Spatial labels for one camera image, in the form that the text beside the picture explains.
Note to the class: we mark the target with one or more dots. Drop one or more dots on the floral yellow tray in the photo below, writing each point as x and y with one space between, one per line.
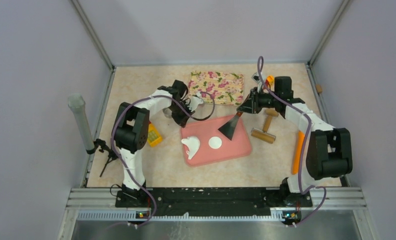
221 88

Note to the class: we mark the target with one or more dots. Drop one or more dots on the red orange toy block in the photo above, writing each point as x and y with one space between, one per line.
270 81

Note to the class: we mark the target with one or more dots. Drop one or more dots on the wooden rolling pin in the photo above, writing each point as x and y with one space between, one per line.
263 134

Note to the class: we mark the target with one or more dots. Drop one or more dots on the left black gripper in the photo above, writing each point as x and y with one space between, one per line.
180 121

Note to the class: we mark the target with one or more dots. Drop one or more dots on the yellow multicolour toy block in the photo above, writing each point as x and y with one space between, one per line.
154 138

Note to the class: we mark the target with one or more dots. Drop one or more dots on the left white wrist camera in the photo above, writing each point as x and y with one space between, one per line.
194 102

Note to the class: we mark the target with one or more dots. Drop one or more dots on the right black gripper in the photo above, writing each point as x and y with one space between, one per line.
249 106

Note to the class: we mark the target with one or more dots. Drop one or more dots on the orange toy carrot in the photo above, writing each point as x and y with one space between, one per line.
296 159

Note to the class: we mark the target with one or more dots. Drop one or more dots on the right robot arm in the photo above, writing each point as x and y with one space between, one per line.
326 150

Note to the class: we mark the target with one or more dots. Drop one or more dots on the round white dumpling wrapper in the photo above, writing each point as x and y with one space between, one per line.
215 142

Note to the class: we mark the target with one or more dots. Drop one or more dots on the grey cylinder post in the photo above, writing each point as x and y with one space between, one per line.
77 105

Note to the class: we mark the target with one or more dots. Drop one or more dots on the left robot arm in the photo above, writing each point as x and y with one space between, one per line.
131 128

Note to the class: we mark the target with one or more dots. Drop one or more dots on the small black tripod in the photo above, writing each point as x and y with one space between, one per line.
101 146

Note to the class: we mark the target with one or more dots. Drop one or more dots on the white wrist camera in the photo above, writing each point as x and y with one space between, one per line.
194 102
256 78

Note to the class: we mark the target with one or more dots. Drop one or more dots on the pink plastic tray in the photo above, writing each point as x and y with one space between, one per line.
239 146

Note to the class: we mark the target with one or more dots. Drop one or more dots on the white dough ball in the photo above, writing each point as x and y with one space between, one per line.
193 145

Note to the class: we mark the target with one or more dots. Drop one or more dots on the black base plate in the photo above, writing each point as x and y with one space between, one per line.
213 201

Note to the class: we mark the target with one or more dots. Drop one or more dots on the small wooden wall knob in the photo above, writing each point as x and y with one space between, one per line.
318 88

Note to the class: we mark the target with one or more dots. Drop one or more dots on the metal scraper wooden handle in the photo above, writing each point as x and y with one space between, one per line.
228 129

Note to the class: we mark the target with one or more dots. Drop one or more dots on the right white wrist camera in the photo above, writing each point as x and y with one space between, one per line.
256 78

